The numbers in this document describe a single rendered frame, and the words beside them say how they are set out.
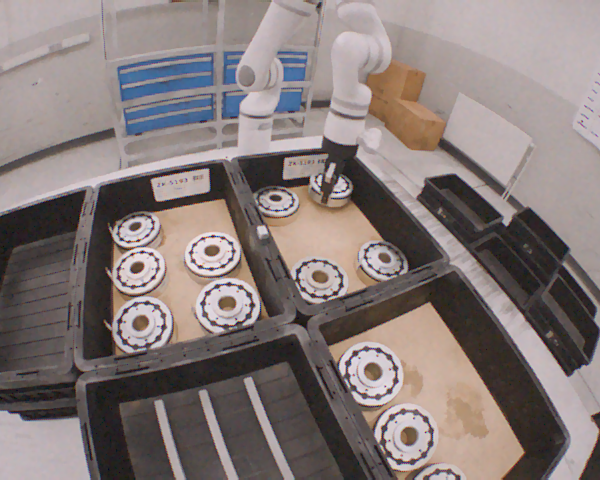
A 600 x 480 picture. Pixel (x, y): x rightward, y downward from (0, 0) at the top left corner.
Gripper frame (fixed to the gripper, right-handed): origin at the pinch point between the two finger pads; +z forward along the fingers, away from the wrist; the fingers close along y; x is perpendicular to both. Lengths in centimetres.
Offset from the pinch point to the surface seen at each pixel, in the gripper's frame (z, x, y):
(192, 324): 4.8, -11.7, 37.8
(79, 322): -5, -22, 49
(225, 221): 4.9, -18.1, 14.2
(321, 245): 4.7, 2.7, 12.0
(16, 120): 40, -322, -51
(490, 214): 32, 80, -77
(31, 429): 18, -37, 74
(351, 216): 4.6, 6.7, 0.0
